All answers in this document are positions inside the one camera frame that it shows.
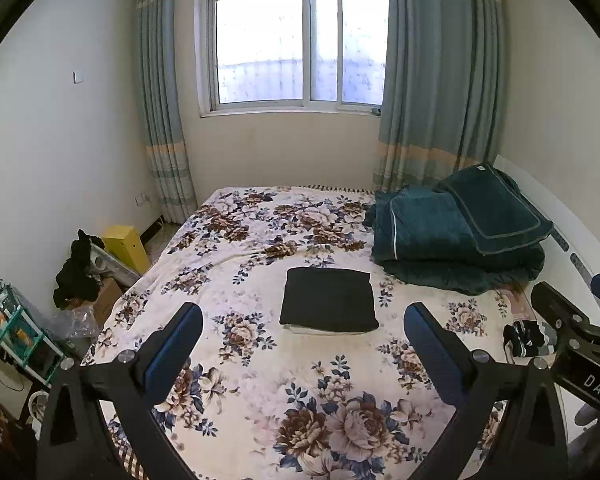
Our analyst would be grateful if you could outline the white headboard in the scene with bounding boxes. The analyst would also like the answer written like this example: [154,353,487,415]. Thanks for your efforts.
[492,152,600,331]

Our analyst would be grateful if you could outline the teal shelf cart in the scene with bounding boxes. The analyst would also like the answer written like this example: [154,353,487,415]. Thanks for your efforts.
[0,280,66,386]

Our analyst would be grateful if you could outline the window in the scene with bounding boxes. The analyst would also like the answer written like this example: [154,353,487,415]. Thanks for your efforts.
[195,0,391,118]

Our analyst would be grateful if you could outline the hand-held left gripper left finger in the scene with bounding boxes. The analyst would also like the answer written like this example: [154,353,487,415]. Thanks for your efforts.
[36,302,204,480]

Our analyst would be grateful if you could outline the black and white socks pile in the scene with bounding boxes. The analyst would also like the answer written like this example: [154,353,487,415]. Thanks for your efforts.
[502,320,558,359]

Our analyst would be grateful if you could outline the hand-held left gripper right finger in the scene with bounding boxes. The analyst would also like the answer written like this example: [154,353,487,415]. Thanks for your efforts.
[404,302,568,480]

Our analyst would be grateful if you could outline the red bag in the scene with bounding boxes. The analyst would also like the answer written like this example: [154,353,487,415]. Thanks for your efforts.
[0,397,36,480]

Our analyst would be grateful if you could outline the yellow box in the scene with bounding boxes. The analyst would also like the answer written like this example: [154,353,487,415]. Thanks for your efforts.
[101,225,151,275]

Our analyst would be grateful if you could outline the dark striped sweater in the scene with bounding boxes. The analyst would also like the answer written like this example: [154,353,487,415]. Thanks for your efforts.
[279,266,380,333]

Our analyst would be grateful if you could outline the clear plastic bag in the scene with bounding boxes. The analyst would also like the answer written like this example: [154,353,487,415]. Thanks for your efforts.
[50,306,101,346]

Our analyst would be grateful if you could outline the teal pillow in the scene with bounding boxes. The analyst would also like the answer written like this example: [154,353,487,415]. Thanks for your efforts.
[437,162,554,257]

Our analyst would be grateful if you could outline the teal folded quilt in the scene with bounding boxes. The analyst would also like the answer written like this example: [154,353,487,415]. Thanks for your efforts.
[364,185,546,296]

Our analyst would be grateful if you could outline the white folded garment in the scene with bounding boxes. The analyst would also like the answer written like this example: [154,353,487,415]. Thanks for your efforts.
[282,324,376,336]

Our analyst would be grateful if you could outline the teal striped curtain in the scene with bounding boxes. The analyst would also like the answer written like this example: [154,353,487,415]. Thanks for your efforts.
[135,0,198,225]
[371,0,506,192]

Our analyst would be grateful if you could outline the floral blanket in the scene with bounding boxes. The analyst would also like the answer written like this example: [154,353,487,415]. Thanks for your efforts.
[80,182,536,480]

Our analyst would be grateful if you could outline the cardboard box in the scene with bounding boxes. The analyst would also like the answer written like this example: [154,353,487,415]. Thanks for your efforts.
[92,277,123,326]

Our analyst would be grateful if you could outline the black garment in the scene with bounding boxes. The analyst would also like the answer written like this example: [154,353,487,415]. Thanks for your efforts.
[53,229,106,309]

